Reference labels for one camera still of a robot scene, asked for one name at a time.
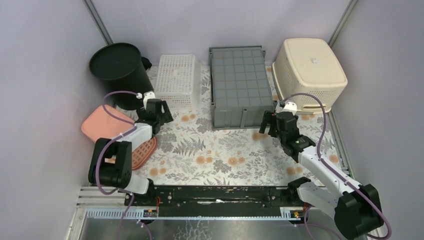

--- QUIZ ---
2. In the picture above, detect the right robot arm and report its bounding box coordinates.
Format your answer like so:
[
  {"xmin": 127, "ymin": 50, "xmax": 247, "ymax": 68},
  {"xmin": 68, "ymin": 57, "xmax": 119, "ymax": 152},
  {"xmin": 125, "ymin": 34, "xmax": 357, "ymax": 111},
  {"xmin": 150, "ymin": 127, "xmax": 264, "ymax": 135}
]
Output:
[{"xmin": 259, "ymin": 110, "xmax": 384, "ymax": 240}]

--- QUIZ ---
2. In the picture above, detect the cream plastic tub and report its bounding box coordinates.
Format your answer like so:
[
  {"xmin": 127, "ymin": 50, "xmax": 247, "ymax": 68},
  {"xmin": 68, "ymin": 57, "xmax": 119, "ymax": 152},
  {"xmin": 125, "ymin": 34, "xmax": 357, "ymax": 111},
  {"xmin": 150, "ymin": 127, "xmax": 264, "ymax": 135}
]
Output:
[{"xmin": 272, "ymin": 38, "xmax": 348, "ymax": 115}]

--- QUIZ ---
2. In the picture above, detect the white perforated plastic basket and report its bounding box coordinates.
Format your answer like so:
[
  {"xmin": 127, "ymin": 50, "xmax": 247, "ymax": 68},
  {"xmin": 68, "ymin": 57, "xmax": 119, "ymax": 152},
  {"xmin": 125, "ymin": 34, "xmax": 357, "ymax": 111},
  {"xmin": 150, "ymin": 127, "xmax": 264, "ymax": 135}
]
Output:
[{"xmin": 154, "ymin": 54, "xmax": 202, "ymax": 110}]

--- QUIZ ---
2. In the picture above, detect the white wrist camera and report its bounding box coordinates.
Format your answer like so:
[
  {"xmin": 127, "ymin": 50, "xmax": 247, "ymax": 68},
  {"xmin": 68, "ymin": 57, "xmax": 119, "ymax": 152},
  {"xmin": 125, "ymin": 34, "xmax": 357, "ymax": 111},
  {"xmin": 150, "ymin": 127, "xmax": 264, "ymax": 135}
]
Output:
[
  {"xmin": 281, "ymin": 101, "xmax": 298, "ymax": 115},
  {"xmin": 135, "ymin": 91, "xmax": 156, "ymax": 107}
]

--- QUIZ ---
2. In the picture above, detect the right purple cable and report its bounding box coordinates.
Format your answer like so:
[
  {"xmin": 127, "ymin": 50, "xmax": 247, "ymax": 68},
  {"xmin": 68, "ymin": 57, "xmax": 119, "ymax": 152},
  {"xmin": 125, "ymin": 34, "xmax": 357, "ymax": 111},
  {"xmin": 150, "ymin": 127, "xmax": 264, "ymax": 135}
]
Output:
[{"xmin": 281, "ymin": 92, "xmax": 393, "ymax": 240}]

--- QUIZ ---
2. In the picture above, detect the grey plastic crate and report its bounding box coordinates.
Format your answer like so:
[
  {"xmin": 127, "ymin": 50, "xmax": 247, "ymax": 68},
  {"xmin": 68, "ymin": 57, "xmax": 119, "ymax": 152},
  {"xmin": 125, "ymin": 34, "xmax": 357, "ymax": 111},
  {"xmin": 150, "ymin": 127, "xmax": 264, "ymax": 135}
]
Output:
[{"xmin": 209, "ymin": 45, "xmax": 277, "ymax": 130}]

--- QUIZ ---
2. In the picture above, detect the black mounting base rail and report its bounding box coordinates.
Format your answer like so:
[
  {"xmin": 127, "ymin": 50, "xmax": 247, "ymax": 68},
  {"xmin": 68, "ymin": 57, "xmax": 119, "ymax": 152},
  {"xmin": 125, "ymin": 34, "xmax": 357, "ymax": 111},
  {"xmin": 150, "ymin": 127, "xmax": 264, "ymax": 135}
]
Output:
[{"xmin": 124, "ymin": 185, "xmax": 306, "ymax": 218}]

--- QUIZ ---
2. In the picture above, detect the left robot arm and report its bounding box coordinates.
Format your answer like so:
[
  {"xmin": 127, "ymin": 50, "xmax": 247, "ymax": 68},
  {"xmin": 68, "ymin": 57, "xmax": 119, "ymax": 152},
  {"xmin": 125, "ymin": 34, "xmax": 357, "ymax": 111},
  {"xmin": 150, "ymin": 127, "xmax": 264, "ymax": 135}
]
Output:
[{"xmin": 88, "ymin": 98, "xmax": 173, "ymax": 206}]

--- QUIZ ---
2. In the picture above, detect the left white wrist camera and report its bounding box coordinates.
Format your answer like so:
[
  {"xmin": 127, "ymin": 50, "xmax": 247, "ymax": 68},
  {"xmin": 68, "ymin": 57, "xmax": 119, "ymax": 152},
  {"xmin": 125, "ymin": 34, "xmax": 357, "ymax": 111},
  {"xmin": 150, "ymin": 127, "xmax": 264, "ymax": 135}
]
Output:
[{"xmin": 135, "ymin": 91, "xmax": 156, "ymax": 107}]

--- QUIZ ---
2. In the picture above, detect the pink perforated basket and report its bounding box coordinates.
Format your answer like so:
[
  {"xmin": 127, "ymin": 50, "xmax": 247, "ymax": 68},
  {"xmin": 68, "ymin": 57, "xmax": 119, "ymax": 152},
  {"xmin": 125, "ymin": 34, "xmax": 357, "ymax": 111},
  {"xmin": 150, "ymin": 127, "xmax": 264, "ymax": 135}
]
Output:
[{"xmin": 80, "ymin": 105, "xmax": 157, "ymax": 171}]

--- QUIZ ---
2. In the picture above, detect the large black cylindrical container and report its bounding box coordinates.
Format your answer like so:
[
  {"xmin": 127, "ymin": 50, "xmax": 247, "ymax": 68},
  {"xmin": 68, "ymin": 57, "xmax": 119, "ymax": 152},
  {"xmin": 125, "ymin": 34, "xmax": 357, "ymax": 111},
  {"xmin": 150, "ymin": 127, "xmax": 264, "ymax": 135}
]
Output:
[{"xmin": 88, "ymin": 42, "xmax": 154, "ymax": 94}]

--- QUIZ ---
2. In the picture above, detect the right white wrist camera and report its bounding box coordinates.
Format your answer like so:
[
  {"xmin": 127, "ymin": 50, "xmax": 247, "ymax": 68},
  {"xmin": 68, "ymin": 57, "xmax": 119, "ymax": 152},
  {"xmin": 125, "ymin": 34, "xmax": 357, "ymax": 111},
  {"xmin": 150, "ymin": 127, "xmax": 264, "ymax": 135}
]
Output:
[{"xmin": 281, "ymin": 101, "xmax": 298, "ymax": 115}]

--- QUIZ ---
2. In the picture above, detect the black cloth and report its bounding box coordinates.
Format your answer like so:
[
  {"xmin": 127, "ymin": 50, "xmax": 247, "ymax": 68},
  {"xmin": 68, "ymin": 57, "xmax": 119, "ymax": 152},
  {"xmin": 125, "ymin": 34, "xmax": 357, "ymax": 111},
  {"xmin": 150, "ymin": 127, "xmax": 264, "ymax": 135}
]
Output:
[{"xmin": 141, "ymin": 56, "xmax": 153, "ymax": 70}]

